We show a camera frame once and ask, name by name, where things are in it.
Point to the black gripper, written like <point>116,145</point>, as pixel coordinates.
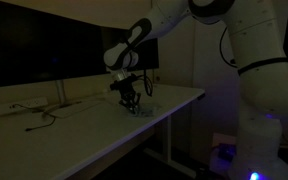
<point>127,93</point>

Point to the light blue cloth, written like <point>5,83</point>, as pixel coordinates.
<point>144,110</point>

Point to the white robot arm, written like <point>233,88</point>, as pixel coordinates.
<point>254,36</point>

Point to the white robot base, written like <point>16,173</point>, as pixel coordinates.
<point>257,146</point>

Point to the right black monitor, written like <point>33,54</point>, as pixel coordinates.
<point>148,57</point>

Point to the white desk leg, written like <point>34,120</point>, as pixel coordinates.
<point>165,155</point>

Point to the silver monitor stand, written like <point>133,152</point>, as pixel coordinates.
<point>60,91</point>

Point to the large left black monitor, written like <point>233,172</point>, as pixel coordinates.
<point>36,46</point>

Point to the white power strip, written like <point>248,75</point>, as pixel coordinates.
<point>18,106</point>

